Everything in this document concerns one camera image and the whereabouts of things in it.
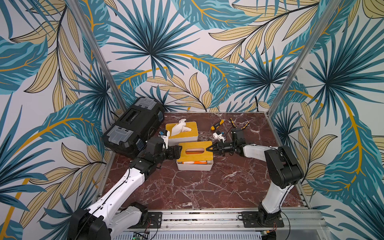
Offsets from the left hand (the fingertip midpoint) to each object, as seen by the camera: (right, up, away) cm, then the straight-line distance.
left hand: (174, 148), depth 80 cm
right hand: (+19, -2, +5) cm, 19 cm away
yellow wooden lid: (+18, -5, +3) cm, 19 cm away
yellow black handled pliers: (+42, +13, +33) cm, 55 cm away
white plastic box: (+16, -12, +7) cm, 21 cm away
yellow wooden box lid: (+10, +13, +21) cm, 27 cm away
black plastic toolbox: (-26, +7, +4) cm, 27 cm away
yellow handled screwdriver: (+25, +11, +30) cm, 40 cm away
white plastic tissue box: (-1, +3, +13) cm, 13 cm away
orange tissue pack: (+12, -9, +4) cm, 15 cm away
